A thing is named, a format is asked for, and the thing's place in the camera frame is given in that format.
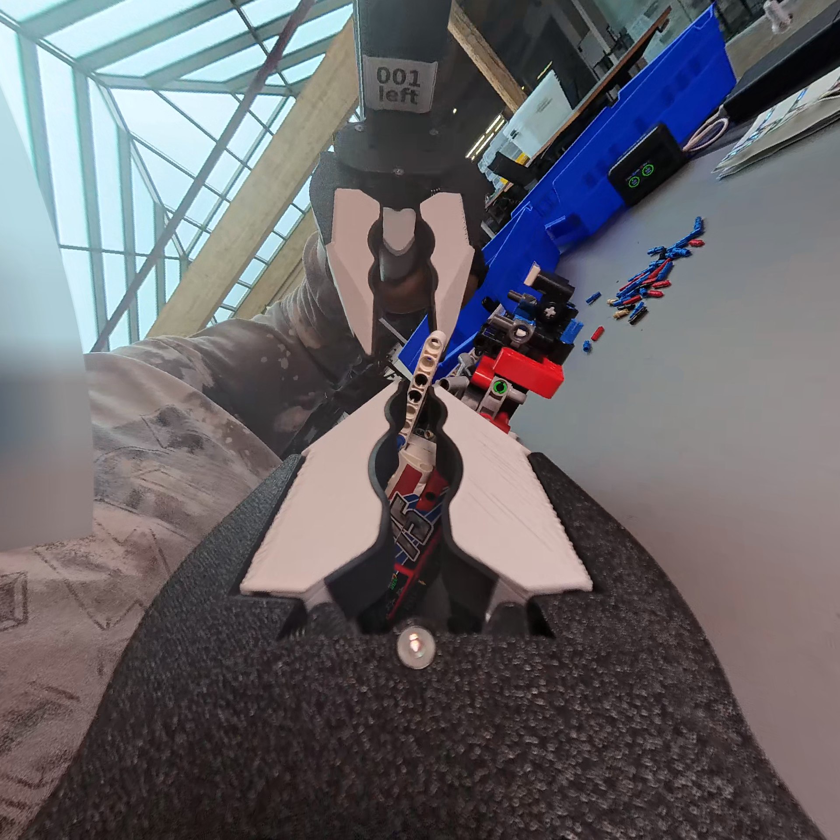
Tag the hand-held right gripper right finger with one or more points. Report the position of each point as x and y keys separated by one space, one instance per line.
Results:
x=512 y=525

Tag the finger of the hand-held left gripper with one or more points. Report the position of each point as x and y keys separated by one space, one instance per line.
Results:
x=351 y=249
x=453 y=249

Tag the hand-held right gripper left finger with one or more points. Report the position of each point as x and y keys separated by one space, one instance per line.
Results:
x=315 y=525

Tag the white brick beam with holes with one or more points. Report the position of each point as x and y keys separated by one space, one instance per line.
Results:
x=420 y=380

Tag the toy brick race car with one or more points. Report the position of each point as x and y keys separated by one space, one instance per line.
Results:
x=525 y=374

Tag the pile of small brick pins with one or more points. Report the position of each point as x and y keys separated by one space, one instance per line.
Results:
x=646 y=282

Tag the person's left forearm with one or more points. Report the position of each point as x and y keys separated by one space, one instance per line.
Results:
x=249 y=367

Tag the grey desk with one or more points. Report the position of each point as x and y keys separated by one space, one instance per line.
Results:
x=689 y=426

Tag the open blue plastic bin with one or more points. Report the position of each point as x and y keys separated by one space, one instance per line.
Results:
x=518 y=243

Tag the person's torso in grey sweatshirt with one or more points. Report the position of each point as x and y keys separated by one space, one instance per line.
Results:
x=131 y=558

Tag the black power bank with display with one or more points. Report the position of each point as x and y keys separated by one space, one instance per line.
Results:
x=649 y=148

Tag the long blue plastic bin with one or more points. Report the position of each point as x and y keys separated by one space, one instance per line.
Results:
x=656 y=79

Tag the stack of paper booklets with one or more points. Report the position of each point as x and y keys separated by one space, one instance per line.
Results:
x=774 y=141

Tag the black flat box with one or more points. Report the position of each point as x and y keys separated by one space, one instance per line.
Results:
x=787 y=79

